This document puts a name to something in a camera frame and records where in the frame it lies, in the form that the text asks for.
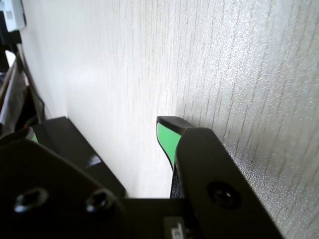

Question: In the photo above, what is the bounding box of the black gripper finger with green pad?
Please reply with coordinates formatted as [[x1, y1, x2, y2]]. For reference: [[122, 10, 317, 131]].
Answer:
[[156, 115, 285, 239]]

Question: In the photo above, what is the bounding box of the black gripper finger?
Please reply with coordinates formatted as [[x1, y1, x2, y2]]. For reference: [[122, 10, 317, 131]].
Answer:
[[0, 126, 125, 239]]

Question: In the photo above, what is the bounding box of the black cardboard box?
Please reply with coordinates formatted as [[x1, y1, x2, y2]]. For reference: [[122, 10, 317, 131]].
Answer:
[[31, 116, 127, 199]]

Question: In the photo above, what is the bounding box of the white labelled device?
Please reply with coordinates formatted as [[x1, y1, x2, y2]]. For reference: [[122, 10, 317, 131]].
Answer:
[[0, 0, 27, 32]]

